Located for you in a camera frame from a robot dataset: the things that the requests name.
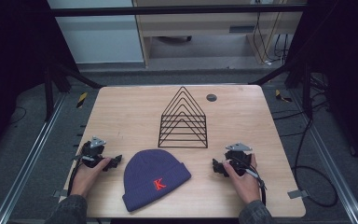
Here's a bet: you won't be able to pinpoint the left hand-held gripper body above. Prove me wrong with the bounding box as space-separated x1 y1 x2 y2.
80 135 107 169

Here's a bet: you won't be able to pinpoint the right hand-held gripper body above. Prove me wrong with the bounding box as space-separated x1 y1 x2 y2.
224 142 254 177

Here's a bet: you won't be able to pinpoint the person's left hand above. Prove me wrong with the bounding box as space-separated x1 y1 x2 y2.
70 157 113 198

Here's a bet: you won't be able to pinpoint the person's right hand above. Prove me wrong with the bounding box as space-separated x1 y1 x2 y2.
222 153 262 205

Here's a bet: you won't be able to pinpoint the purple knit beanie red letter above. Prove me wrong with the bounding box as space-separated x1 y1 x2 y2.
121 148 193 213

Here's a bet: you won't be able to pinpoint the yellow black striped tape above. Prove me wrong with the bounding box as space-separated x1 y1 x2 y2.
76 91 89 109
274 89 294 104

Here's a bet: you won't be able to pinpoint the white cabinet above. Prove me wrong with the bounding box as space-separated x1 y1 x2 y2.
47 0 145 65

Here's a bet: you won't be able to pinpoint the black curtain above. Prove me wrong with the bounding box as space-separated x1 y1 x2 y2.
0 0 79 164
284 0 358 176

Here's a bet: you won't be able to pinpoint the light wooden desk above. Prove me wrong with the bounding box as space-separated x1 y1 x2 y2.
131 0 310 68

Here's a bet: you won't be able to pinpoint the left hand-held gripper cable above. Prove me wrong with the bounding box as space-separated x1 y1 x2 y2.
66 157 87 198

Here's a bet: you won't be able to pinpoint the hand-held gripper cable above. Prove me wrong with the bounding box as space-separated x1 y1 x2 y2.
230 156 268 207
66 157 87 198

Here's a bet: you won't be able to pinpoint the right hand-held gripper cable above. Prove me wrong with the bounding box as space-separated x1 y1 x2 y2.
230 156 268 207

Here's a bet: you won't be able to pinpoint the black wire triangular rack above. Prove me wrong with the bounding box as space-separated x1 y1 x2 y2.
158 86 209 149

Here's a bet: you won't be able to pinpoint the black floor cable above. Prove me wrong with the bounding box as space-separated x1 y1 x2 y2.
270 74 340 208

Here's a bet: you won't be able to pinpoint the metal floor rail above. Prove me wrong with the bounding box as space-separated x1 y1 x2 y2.
288 89 358 224
0 92 68 224

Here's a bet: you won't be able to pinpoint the black frame leg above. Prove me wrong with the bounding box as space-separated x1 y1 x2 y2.
42 60 105 123
247 61 314 119

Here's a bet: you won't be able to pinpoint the hanging cables under desk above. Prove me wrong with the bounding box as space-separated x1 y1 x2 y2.
252 11 291 67

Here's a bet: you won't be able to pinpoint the black horizontal frame bar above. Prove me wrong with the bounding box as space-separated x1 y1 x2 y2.
50 3 308 18

